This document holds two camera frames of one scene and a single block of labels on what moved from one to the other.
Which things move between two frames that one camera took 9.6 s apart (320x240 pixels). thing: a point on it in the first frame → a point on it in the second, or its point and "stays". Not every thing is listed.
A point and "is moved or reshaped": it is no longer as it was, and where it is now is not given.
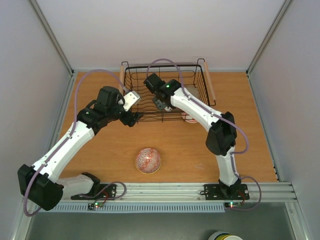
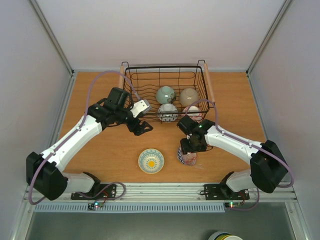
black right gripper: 160,104 → 189,146
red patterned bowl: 148,161 → 188,159
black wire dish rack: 195,78 stays
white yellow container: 223,235 stays
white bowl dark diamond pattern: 168,109 is moved or reshaped
